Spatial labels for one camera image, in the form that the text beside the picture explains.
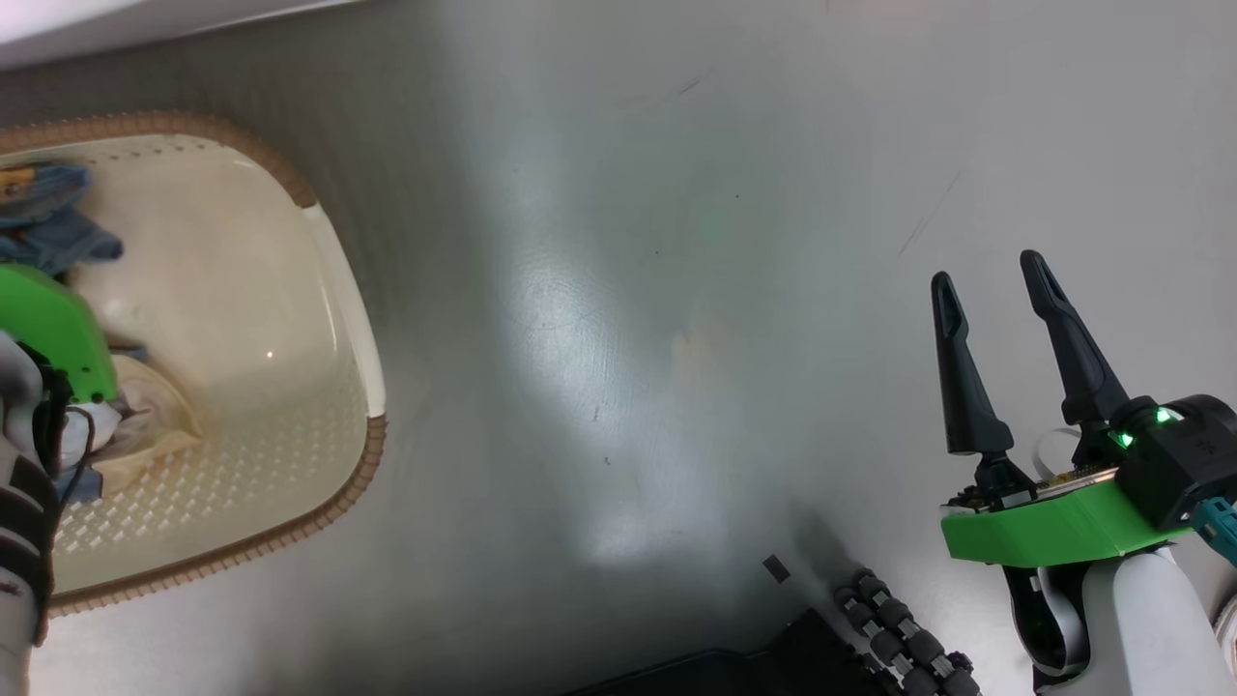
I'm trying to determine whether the cream perforated laundry basket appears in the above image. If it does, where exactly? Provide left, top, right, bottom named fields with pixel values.
left=0, top=111, right=388, bottom=620

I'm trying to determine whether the teal right camera connector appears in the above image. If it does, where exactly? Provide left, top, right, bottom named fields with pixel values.
left=1189, top=498, right=1237, bottom=566

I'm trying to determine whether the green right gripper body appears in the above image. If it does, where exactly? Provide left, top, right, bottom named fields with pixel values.
left=940, top=478, right=1194, bottom=568

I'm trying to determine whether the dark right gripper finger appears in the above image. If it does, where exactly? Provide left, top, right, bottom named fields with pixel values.
left=1020, top=250, right=1132, bottom=426
left=931, top=272, right=1016, bottom=457

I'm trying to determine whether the white front-load washing machine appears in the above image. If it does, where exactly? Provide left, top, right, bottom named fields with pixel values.
left=0, top=0, right=359, bottom=44

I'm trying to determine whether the beige cloth garment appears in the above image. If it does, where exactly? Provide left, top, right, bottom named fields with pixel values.
left=58, top=353, right=204, bottom=504

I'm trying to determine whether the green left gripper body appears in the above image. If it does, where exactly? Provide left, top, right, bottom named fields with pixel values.
left=0, top=263, right=119, bottom=405

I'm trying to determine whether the thin black left gripper cable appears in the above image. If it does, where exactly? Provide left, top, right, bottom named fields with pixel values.
left=60, top=404, right=96, bottom=484

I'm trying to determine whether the black omni wheel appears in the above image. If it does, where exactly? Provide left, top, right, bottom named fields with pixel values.
left=834, top=570, right=982, bottom=696

